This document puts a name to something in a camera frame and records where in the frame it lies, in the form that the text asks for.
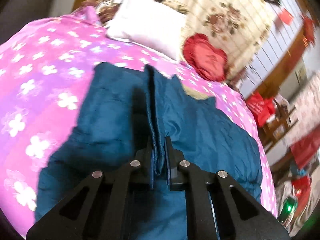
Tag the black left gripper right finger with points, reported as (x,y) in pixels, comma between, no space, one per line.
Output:
(217,207)

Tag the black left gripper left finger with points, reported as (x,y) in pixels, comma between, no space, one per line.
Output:
(101,206)

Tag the teal quilted down jacket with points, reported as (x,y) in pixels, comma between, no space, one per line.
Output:
(125,109)

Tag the red shopping bag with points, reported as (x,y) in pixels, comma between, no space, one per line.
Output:
(262,109)

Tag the wooden chair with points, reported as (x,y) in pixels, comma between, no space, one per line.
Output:
(277,126)

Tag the red heart-shaped cushion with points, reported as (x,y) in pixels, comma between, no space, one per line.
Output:
(209,62)

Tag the pink floral bedspread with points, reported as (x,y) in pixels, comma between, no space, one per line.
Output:
(46,72)

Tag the white pillow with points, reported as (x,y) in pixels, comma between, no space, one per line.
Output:
(150,24)

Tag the cream floral sheet on headboard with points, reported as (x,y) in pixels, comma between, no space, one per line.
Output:
(238,27)

